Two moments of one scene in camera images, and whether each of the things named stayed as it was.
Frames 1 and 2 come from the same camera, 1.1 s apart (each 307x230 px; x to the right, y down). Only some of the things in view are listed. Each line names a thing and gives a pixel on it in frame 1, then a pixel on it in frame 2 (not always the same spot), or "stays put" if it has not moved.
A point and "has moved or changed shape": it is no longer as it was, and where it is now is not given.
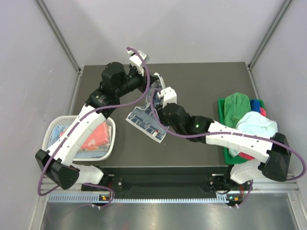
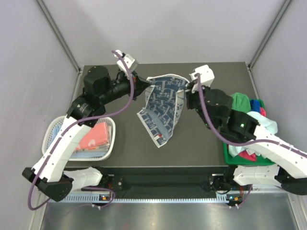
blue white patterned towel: (142, 120) has moved or changed shape
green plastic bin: (230, 158) stays put
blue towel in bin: (255, 105) stays put
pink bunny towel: (98, 137) stays put
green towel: (236, 105) stays put
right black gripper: (161, 117) → (190, 96)
